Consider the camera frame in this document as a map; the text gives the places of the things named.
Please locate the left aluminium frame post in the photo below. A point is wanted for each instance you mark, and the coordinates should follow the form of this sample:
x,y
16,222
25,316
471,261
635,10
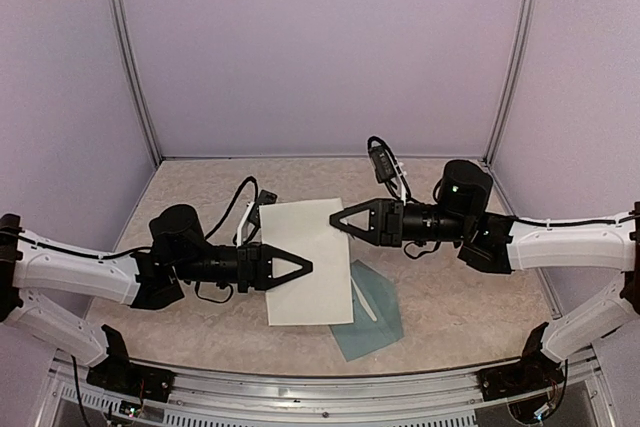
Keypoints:
x,y
133,80

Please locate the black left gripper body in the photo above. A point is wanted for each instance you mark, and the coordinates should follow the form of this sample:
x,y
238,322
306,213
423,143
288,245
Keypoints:
x,y
248,267

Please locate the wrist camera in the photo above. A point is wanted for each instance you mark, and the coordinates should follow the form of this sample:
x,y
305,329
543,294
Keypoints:
x,y
266,198
382,159

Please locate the aluminium front rail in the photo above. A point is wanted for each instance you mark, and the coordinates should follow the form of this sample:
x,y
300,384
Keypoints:
x,y
449,397

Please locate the teal paper envelope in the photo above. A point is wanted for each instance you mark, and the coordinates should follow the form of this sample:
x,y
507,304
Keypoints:
x,y
362,336

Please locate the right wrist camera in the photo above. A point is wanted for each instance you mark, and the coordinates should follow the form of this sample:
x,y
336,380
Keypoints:
x,y
382,159

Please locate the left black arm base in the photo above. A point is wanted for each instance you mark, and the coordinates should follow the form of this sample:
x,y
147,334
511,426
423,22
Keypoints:
x,y
131,379

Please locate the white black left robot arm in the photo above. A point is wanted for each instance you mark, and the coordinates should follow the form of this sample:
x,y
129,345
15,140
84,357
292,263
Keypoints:
x,y
147,278

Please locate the right aluminium frame post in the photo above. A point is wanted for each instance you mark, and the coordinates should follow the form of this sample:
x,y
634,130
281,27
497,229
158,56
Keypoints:
x,y
514,66

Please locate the aluminium frame post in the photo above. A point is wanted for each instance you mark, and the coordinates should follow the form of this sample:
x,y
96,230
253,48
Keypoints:
x,y
514,66
133,80

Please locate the beige lined letter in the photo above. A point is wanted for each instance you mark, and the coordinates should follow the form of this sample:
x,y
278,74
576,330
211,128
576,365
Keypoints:
x,y
363,301

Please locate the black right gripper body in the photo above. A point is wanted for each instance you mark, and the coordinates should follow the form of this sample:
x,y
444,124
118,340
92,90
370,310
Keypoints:
x,y
392,228

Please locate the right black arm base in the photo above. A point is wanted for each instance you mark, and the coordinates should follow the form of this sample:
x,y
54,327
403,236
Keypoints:
x,y
516,379

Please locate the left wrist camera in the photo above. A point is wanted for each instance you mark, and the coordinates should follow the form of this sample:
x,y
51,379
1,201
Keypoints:
x,y
266,198

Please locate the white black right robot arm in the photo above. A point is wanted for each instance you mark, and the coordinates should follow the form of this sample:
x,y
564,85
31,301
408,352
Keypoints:
x,y
499,244

